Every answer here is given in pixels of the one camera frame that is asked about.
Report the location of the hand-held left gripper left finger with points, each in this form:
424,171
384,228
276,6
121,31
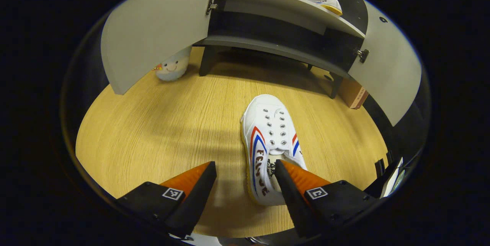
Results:
195,200

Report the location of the white striped canvas shoe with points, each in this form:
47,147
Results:
268,119
331,7

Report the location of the brown cardboard box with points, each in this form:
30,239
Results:
354,93

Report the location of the white plush toy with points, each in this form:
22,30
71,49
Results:
174,68

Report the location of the white and grey shoe cabinet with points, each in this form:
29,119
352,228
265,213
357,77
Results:
275,5

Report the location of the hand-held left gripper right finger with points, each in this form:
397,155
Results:
291,200

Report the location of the white cabinet door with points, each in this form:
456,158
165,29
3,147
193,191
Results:
394,70
157,24

